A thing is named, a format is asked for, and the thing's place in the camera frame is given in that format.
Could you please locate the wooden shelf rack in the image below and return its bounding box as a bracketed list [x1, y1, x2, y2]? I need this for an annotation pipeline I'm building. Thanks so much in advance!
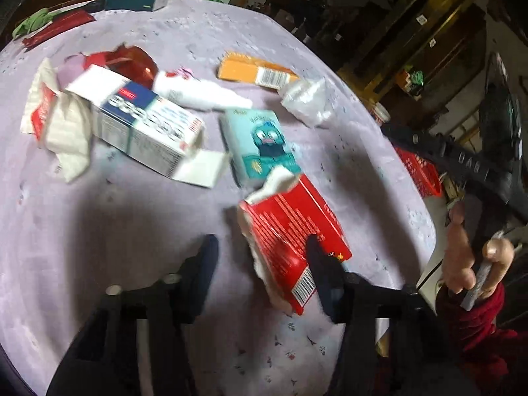
[338, 0, 487, 104]

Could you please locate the red and white paper packet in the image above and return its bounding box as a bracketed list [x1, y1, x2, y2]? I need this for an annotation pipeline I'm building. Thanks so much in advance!
[20, 58, 58, 141]

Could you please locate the white crumpled paper roll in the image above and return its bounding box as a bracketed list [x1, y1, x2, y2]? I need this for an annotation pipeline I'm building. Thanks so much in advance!
[154, 70, 253, 112]

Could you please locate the red plastic basket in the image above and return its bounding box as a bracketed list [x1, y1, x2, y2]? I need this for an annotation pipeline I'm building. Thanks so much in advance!
[392, 146, 444, 196]

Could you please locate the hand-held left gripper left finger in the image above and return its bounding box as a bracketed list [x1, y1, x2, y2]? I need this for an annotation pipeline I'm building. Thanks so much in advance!
[45, 234, 219, 396]

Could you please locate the teal cartoon print box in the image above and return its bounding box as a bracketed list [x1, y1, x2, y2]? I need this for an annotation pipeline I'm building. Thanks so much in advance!
[218, 109, 300, 186]

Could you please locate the flat red box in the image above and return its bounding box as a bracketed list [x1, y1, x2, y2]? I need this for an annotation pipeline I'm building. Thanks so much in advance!
[22, 12, 96, 48]

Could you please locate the orange box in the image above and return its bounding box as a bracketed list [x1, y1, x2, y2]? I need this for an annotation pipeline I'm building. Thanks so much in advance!
[218, 51, 300, 89]

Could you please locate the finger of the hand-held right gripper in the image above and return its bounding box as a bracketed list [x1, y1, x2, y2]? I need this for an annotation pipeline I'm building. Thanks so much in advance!
[381, 124, 448, 166]

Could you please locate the clear plastic wrapper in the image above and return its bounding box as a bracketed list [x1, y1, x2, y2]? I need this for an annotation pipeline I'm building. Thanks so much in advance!
[280, 78, 337, 128]

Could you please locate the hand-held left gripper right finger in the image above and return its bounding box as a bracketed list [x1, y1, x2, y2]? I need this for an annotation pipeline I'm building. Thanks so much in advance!
[303, 234, 481, 396]

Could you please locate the red cellophane wrapper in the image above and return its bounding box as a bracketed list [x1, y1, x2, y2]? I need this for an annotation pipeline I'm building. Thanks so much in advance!
[109, 45, 159, 91]

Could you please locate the person's right hand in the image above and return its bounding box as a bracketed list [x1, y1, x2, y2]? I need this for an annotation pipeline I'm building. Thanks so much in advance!
[441, 202, 516, 296]

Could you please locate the white and blue carton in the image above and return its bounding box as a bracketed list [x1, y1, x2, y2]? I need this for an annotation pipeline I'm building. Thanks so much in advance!
[66, 65, 229, 188]

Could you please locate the green cloth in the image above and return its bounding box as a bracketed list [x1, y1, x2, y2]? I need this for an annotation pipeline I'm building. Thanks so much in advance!
[12, 8, 62, 39]

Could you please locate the red tissue packet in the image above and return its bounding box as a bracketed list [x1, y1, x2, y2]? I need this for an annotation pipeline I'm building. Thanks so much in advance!
[236, 165, 352, 317]

